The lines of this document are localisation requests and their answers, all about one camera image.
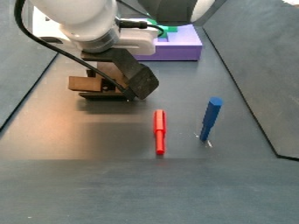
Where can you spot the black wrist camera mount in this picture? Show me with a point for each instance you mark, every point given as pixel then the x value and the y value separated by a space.
pixel 142 81

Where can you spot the red peg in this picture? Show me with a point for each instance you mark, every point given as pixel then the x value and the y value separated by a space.
pixel 159 131

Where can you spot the blue peg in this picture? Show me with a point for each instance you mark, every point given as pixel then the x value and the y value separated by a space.
pixel 210 117

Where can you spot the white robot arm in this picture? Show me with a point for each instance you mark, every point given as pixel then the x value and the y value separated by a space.
pixel 91 22

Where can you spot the green U-shaped block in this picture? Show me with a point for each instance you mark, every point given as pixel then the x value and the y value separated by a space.
pixel 163 29

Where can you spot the purple base block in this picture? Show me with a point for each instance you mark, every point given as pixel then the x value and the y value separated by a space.
pixel 179 46

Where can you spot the brown T-shaped block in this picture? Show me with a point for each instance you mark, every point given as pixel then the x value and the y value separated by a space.
pixel 96 83

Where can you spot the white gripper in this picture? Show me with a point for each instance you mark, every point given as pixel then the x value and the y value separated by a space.
pixel 136 37

